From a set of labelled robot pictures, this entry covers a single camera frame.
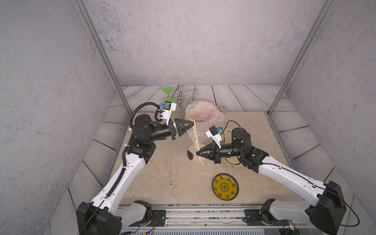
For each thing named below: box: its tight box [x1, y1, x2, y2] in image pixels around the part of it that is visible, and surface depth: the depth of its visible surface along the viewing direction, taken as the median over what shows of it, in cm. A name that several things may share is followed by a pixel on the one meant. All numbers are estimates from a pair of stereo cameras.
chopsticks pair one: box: [149, 157, 168, 183], surface depth 92 cm
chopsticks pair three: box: [172, 159, 182, 198], surface depth 87 cm
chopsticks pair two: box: [166, 158, 174, 196], surface depth 88 cm
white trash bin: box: [185, 100, 225, 144], surface depth 95 cm
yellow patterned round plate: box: [211, 172, 240, 201], surface depth 84 cm
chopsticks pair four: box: [191, 118, 203, 164], surface depth 63 cm
